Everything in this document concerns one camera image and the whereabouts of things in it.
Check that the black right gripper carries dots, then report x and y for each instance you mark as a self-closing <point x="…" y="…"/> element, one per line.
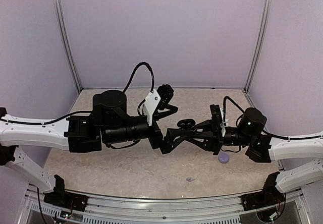
<point x="214" y="140"/>

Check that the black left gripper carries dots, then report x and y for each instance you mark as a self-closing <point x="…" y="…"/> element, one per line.
<point x="157" y="141"/>

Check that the black charging case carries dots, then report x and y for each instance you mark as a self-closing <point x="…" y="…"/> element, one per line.
<point x="187" y="124"/>

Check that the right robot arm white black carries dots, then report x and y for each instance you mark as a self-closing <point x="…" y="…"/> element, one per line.
<point x="266" y="148"/>

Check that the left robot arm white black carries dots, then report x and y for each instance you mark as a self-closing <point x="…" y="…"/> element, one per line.
<point x="107" y="124"/>

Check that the purple charging case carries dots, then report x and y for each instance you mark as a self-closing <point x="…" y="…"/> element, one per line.
<point x="223" y="157"/>

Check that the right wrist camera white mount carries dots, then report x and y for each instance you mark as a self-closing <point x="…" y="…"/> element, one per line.
<point x="217" y="122"/>

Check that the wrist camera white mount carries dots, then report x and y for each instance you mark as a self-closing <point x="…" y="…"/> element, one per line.
<point x="217" y="122"/>
<point x="157" y="99"/>

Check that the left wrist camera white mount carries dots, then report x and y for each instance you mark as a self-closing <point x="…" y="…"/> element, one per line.
<point x="157" y="99"/>

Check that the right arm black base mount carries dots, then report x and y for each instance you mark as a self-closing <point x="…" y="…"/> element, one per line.
<point x="269" y="195"/>

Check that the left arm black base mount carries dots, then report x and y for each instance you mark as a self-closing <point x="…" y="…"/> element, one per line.
<point x="62" y="198"/>

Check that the aluminium front rail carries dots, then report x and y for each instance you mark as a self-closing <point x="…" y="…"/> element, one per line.
<point x="112" y="209"/>

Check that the right aluminium corner post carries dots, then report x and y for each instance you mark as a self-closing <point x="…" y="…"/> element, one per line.
<point x="259" y="43"/>

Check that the aluminium corner post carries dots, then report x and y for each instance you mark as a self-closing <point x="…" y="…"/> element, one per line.
<point x="66" y="44"/>
<point x="259" y="43"/>

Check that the left aluminium corner post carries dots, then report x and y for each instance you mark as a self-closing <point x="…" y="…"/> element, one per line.
<point x="66" y="44"/>

